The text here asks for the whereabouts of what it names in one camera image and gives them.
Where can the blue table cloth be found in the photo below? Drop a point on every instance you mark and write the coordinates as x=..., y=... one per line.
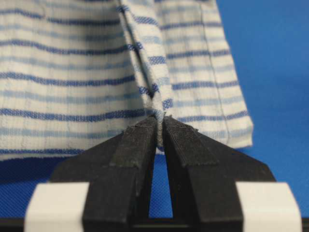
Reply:
x=269, y=44

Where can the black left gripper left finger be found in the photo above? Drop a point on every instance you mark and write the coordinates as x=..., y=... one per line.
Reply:
x=100, y=189

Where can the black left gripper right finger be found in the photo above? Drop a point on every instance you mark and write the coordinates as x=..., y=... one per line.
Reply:
x=215, y=188

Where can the white blue striped towel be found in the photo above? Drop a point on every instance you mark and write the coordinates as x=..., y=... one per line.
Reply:
x=74, y=73

